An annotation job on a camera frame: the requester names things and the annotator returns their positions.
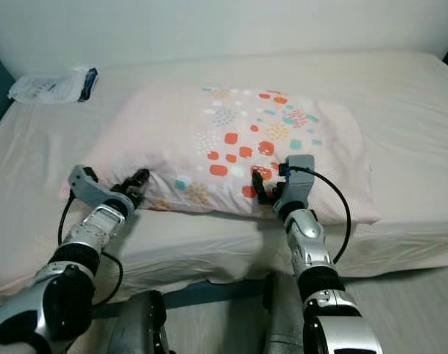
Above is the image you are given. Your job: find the pink patterned pillow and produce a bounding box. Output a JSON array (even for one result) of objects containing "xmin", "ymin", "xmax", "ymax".
[{"xmin": 60, "ymin": 85, "xmax": 381, "ymax": 226}]

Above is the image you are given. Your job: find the grey right robot leg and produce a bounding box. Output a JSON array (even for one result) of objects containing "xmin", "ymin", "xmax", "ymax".
[{"xmin": 262, "ymin": 271, "xmax": 309, "ymax": 354}]

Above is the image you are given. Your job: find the grey robot leg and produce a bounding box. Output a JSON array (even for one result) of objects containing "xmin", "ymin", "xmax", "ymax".
[
  {"xmin": 262, "ymin": 271, "xmax": 309, "ymax": 354},
  {"xmin": 106, "ymin": 290, "xmax": 169, "ymax": 354}
]

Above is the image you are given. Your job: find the grey left robot leg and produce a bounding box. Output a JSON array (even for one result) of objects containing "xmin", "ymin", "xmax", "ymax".
[{"xmin": 106, "ymin": 290, "xmax": 169, "ymax": 354}]

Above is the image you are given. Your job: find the white wet wipes pack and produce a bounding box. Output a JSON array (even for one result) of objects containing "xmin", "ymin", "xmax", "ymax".
[{"xmin": 8, "ymin": 68, "xmax": 99, "ymax": 104}]

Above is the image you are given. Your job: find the beige bed mattress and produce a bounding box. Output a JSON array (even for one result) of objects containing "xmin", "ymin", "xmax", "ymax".
[{"xmin": 0, "ymin": 50, "xmax": 448, "ymax": 310}]

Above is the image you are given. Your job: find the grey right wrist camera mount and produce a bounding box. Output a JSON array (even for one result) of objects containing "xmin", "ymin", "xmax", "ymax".
[{"xmin": 276, "ymin": 154, "xmax": 315, "ymax": 215}]

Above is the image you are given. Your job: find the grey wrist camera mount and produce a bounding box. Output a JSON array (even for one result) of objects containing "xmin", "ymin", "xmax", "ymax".
[
  {"xmin": 69, "ymin": 165, "xmax": 118, "ymax": 207},
  {"xmin": 276, "ymin": 154, "xmax": 315, "ymax": 215}
]

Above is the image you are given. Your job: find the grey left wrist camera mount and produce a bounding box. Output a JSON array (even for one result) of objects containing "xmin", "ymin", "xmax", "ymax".
[{"xmin": 69, "ymin": 165, "xmax": 118, "ymax": 207}]

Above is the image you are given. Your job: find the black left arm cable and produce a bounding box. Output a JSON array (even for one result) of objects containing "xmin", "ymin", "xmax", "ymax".
[{"xmin": 58, "ymin": 190, "xmax": 126, "ymax": 308}]

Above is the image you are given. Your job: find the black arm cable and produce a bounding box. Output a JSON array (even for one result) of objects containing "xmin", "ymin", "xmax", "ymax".
[
  {"xmin": 286, "ymin": 165, "xmax": 353, "ymax": 266},
  {"xmin": 58, "ymin": 190, "xmax": 126, "ymax": 308}
]

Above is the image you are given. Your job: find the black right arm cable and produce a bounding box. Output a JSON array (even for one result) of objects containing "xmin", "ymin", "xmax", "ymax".
[{"xmin": 286, "ymin": 165, "xmax": 353, "ymax": 266}]

